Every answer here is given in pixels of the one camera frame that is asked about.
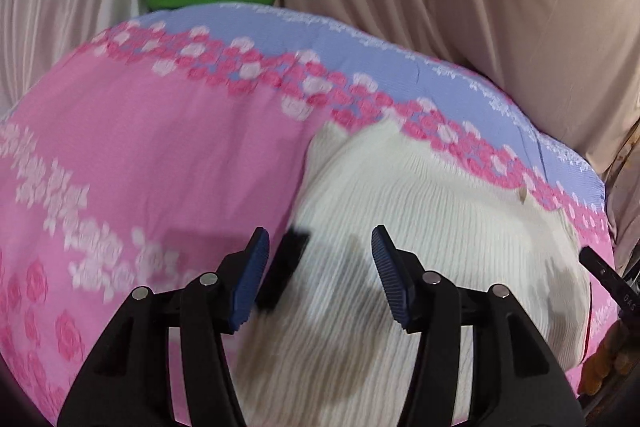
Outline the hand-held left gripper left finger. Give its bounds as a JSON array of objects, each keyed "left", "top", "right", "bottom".
[{"left": 57, "top": 227, "right": 271, "bottom": 427}]

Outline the pink floral blanket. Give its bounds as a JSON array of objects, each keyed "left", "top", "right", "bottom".
[{"left": 0, "top": 2, "right": 619, "bottom": 427}]

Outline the pale floral cloth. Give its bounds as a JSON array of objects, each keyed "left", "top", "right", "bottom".
[{"left": 602, "top": 127, "right": 640, "bottom": 260}]

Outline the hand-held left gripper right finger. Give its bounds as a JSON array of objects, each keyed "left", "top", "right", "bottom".
[{"left": 370, "top": 223, "right": 587, "bottom": 427}]

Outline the person's right hand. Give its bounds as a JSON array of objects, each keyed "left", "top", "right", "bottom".
[{"left": 580, "top": 326, "right": 632, "bottom": 401}]

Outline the white red navy knit sweater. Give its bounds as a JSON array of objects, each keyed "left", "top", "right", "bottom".
[{"left": 234, "top": 119, "right": 594, "bottom": 427}]

